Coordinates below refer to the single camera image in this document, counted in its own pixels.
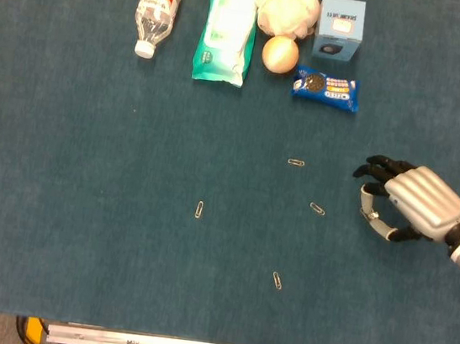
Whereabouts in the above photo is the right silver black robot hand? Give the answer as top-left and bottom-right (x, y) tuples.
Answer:
(344, 151), (460, 251)

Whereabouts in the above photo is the blue Oreo cookie pack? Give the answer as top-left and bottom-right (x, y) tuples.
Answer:
(288, 63), (364, 114)

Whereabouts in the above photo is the light blue speaker box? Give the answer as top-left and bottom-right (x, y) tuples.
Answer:
(311, 0), (368, 66)

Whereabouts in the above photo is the round beige ball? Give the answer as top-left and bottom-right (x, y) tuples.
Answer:
(258, 33), (303, 77)

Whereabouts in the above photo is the white mesh bath sponge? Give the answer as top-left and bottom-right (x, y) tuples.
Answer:
(251, 0), (323, 44)

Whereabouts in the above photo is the green wet wipes pack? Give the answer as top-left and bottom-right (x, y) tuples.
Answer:
(189, 0), (262, 90)

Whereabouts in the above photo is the clear plastic water bottle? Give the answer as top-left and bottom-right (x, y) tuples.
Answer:
(129, 0), (189, 64)

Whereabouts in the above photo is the yellow plastic part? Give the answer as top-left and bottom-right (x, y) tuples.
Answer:
(23, 315), (47, 344)

